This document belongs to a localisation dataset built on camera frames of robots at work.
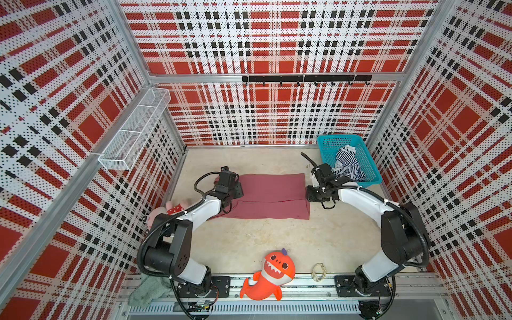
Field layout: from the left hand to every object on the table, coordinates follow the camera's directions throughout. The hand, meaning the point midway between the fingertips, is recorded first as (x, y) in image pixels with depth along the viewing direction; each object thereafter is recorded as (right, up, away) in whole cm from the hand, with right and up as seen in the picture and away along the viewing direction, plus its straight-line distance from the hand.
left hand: (240, 187), depth 94 cm
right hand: (+33, -3, -3) cm, 33 cm away
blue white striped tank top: (+57, +11, +14) cm, 60 cm away
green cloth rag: (-30, -35, -21) cm, 51 cm away
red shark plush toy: (+17, -27, -24) cm, 40 cm away
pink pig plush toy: (-30, -8, -5) cm, 32 cm away
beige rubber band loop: (+33, -31, -17) cm, 49 cm away
